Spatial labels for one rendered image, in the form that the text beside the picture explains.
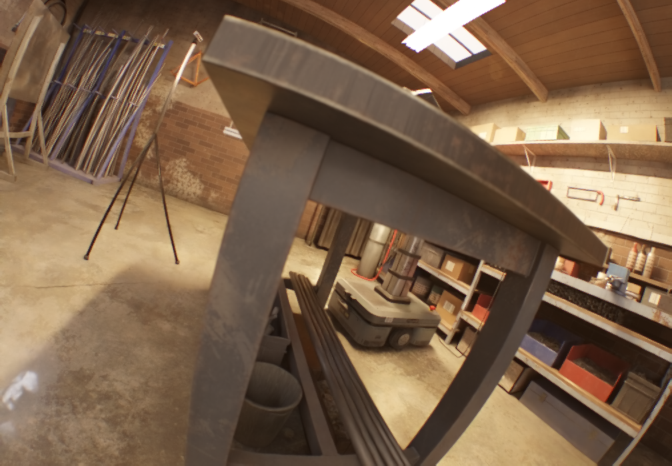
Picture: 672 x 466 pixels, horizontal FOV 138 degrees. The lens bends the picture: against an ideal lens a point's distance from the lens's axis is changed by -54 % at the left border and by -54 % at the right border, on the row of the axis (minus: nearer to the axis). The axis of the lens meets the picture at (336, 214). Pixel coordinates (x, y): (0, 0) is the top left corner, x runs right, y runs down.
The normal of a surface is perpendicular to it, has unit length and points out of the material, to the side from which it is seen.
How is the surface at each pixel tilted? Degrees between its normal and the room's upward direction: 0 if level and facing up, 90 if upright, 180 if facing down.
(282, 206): 90
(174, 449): 0
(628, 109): 90
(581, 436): 90
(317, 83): 90
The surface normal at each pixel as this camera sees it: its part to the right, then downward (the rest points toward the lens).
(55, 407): 0.34, -0.94
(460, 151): 0.27, 0.16
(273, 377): -0.04, -0.05
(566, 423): -0.90, -0.30
